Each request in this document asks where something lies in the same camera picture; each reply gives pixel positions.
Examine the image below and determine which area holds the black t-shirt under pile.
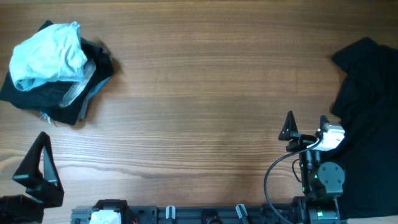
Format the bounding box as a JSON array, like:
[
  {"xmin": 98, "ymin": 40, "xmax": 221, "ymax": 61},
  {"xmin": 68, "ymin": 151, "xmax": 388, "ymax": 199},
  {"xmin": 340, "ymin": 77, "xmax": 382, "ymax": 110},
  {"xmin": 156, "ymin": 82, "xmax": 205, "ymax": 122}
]
[{"xmin": 330, "ymin": 37, "xmax": 397, "ymax": 219}]

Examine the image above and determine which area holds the white rail clip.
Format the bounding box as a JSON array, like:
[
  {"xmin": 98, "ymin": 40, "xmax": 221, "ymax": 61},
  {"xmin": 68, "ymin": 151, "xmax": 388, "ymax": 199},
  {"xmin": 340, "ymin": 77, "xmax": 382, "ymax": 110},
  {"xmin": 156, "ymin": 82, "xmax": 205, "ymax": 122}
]
[
  {"xmin": 165, "ymin": 205, "xmax": 176, "ymax": 220},
  {"xmin": 236, "ymin": 203, "xmax": 249, "ymax": 224}
]

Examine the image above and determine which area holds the folded black garment underneath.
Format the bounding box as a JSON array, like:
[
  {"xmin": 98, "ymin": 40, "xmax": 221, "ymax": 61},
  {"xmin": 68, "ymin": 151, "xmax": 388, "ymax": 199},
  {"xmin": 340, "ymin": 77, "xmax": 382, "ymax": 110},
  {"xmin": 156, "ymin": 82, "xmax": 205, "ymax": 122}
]
[{"xmin": 46, "ymin": 37, "xmax": 114, "ymax": 126}]

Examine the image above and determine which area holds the light blue t-shirt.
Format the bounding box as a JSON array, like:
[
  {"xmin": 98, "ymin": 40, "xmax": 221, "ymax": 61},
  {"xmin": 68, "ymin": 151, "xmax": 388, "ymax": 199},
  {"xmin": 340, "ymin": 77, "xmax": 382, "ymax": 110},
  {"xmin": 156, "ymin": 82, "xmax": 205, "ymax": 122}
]
[{"xmin": 9, "ymin": 21, "xmax": 88, "ymax": 91}]

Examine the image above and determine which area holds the right white rail clip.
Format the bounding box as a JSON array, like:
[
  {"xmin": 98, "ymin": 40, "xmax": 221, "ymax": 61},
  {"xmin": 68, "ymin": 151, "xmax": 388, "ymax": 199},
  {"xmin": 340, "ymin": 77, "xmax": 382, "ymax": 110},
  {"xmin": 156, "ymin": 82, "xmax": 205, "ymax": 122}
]
[{"xmin": 236, "ymin": 203, "xmax": 249, "ymax": 224}]

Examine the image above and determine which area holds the folded blue garment at bottom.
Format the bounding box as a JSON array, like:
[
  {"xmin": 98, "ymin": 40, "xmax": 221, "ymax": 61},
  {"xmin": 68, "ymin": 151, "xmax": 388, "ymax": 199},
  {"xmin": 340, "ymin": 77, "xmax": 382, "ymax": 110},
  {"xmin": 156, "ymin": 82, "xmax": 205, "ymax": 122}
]
[{"xmin": 40, "ymin": 76, "xmax": 111, "ymax": 125}]

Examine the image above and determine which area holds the left white rail clip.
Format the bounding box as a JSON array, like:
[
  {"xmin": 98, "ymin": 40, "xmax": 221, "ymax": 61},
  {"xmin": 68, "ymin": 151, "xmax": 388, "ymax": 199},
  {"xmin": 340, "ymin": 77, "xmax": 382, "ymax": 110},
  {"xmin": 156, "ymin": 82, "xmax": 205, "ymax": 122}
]
[{"xmin": 165, "ymin": 205, "xmax": 176, "ymax": 220}]

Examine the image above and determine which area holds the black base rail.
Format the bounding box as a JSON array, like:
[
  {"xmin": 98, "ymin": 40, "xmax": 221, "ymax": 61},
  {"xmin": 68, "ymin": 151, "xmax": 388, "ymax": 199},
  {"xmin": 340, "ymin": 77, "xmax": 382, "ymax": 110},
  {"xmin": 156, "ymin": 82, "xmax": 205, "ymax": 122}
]
[{"xmin": 70, "ymin": 203, "xmax": 342, "ymax": 224}]

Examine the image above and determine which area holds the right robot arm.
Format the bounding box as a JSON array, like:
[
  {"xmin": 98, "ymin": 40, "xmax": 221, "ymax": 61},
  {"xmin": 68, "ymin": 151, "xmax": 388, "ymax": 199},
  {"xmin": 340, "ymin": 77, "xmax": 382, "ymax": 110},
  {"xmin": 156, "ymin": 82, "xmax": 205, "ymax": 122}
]
[{"xmin": 278, "ymin": 111, "xmax": 345, "ymax": 223}]

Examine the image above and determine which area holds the folded grey white garment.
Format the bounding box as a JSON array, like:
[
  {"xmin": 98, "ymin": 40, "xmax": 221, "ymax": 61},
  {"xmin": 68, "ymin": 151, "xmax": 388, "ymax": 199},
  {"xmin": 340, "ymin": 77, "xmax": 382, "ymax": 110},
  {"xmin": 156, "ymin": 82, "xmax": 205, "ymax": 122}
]
[{"xmin": 59, "ymin": 60, "xmax": 96, "ymax": 108}]

